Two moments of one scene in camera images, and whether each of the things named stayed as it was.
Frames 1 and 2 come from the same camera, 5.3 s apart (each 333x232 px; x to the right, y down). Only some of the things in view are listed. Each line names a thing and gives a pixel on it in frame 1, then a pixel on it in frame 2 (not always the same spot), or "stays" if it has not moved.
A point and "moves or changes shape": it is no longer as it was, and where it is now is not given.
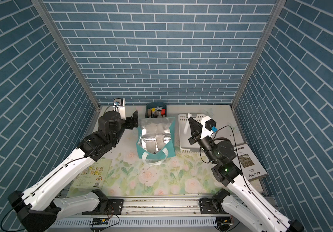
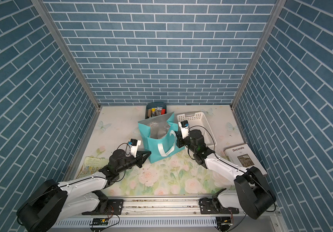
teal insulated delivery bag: (156, 140) moves or changes shape
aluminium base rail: (155, 206) stays
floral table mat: (184, 173) stays
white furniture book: (249, 164) stays
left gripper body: (128, 123) -> (129, 162)
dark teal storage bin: (154, 105) stays
